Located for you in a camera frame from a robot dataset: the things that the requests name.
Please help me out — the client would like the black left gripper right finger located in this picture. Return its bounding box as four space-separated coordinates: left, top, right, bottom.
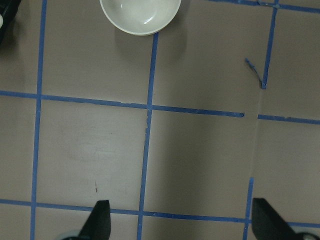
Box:
251 198 304 240

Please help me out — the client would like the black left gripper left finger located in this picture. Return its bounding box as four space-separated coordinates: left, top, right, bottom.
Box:
76 200 111 240

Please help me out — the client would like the white ceramic bowl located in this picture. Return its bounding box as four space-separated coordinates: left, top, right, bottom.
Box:
100 0 181 36

